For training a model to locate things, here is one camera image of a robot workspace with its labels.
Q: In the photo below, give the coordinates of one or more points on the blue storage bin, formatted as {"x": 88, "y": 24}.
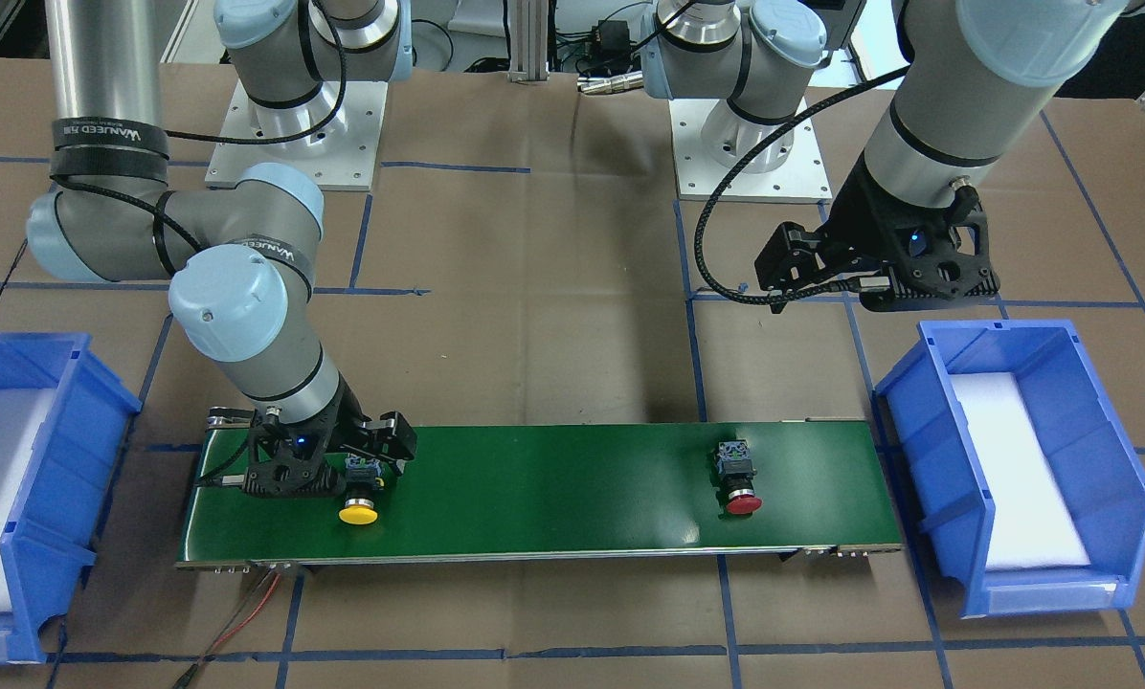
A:
{"x": 48, "y": 540}
{"x": 1090, "y": 454}

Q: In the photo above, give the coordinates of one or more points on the aluminium frame post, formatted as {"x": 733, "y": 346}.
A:
{"x": 528, "y": 33}

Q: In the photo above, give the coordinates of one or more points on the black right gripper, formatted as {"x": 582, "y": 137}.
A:
{"x": 349, "y": 419}

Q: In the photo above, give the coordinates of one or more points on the red push button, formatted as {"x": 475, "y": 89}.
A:
{"x": 734, "y": 470}

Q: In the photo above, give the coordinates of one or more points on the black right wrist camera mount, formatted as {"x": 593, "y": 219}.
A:
{"x": 263, "y": 465}

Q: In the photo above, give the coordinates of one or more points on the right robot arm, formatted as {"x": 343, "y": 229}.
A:
{"x": 239, "y": 262}

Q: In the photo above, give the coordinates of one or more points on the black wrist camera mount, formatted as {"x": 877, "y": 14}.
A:
{"x": 935, "y": 258}
{"x": 263, "y": 465}

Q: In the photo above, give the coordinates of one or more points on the black power adapter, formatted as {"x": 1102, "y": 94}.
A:
{"x": 609, "y": 47}

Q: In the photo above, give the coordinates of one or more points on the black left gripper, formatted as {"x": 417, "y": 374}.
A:
{"x": 858, "y": 220}

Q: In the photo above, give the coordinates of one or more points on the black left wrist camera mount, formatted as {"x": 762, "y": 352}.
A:
{"x": 935, "y": 258}

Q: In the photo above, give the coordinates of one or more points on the green conveyor belt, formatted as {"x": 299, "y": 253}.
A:
{"x": 477, "y": 493}

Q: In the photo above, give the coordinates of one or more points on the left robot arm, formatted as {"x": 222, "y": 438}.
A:
{"x": 976, "y": 74}

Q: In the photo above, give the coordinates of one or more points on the yellow push button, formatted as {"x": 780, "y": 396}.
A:
{"x": 363, "y": 478}

